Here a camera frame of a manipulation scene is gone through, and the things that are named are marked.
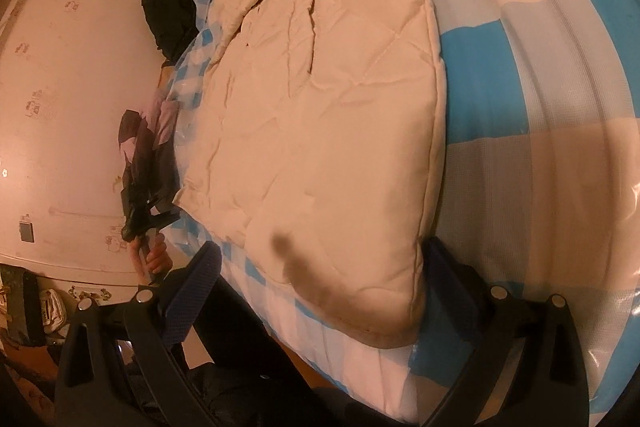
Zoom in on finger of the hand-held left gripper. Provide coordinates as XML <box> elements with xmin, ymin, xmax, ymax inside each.
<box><xmin>149</xmin><ymin>197</ymin><xmax>182</xmax><ymax>227</ymax></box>

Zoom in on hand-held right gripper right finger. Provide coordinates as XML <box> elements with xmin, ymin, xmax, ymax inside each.
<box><xmin>422</xmin><ymin>237</ymin><xmax>586</xmax><ymax>427</ymax></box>

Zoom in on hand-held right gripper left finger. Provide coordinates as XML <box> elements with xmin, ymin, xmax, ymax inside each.
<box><xmin>52</xmin><ymin>241</ymin><xmax>223</xmax><ymax>427</ymax></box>

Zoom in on white quilted jacket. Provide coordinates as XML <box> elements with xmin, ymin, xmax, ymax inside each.
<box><xmin>172</xmin><ymin>0</ymin><xmax>448</xmax><ymax>350</ymax></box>

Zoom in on person's left hand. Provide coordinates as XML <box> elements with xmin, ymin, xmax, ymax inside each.
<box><xmin>131</xmin><ymin>239</ymin><xmax>174</xmax><ymax>285</ymax></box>

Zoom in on pink and brown cloth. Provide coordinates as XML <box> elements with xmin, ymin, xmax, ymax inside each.
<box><xmin>117</xmin><ymin>89</ymin><xmax>181</xmax><ymax>208</ymax></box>

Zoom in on person's dark trousers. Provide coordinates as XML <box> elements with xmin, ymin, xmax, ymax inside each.
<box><xmin>125</xmin><ymin>267</ymin><xmax>361</xmax><ymax>427</ymax></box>

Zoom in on white sneaker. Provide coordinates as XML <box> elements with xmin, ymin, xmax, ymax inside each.
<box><xmin>37</xmin><ymin>289</ymin><xmax>69</xmax><ymax>336</ymax></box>

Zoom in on blue checked bed sheet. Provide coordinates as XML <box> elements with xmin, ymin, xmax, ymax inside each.
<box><xmin>160</xmin><ymin>0</ymin><xmax>640</xmax><ymax>423</ymax></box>

